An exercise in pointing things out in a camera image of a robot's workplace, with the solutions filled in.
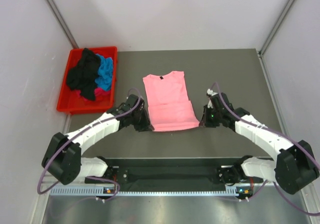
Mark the magenta t shirt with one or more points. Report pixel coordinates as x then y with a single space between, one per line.
99 93

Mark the pink t shirt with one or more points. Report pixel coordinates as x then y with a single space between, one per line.
169 106

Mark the corner aluminium post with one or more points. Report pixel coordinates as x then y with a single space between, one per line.
62 23
275 28

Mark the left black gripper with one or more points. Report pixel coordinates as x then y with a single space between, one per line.
146 125

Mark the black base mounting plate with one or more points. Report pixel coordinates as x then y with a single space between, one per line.
172 174

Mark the black t shirt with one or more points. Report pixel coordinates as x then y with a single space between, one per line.
82 77

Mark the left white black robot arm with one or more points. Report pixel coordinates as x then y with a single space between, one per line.
64 156

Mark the right corner aluminium post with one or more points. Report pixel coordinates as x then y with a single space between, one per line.
275 28

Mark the blue t shirt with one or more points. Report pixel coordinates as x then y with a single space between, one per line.
105 73

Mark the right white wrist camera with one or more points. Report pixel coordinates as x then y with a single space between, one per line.
210 93

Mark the red plastic bin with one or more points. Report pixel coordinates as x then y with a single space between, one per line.
70 101

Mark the left corner aluminium post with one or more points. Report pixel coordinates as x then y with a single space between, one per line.
62 23

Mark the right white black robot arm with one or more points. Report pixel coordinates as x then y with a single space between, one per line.
291 165

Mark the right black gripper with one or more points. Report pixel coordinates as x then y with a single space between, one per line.
205 121

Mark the slotted cable duct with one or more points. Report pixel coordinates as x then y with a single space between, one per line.
108 191

